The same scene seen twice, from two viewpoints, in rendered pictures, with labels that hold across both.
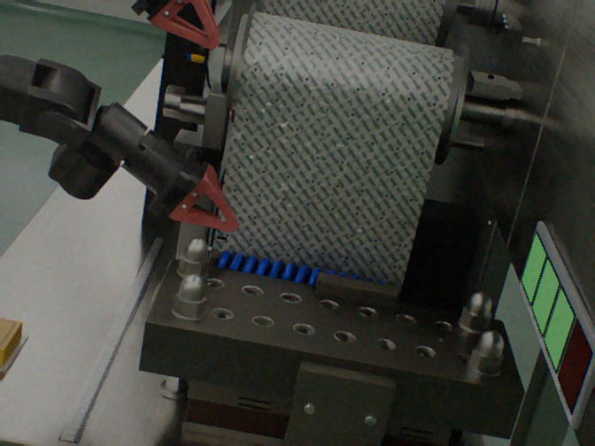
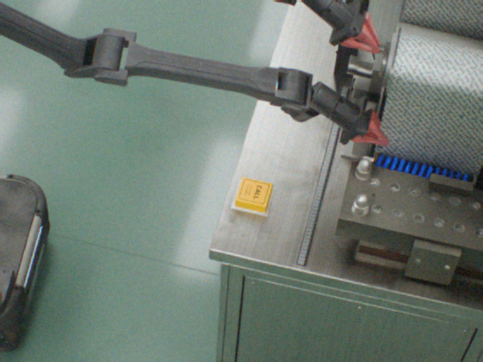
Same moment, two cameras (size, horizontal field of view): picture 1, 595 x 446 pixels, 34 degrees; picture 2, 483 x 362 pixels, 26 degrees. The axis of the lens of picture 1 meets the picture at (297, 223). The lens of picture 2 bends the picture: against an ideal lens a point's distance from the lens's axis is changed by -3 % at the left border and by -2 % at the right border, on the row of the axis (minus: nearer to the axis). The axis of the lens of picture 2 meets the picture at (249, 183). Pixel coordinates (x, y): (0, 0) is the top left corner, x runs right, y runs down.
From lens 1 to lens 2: 1.30 m
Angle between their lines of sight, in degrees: 31
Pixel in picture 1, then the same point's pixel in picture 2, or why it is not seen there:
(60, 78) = (291, 80)
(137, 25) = not seen: outside the picture
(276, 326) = (404, 216)
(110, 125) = (318, 101)
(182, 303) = (357, 209)
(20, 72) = (270, 80)
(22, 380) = (275, 222)
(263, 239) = (402, 149)
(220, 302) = (377, 198)
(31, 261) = (270, 120)
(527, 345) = not seen: outside the picture
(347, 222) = (448, 146)
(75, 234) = not seen: hidden behind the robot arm
